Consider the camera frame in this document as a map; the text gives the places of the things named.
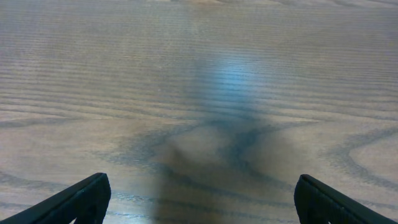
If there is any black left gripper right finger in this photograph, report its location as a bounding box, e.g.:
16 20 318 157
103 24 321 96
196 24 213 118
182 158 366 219
294 174 397 224

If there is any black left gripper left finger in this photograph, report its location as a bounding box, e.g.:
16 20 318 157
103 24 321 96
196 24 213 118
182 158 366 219
1 172 111 224

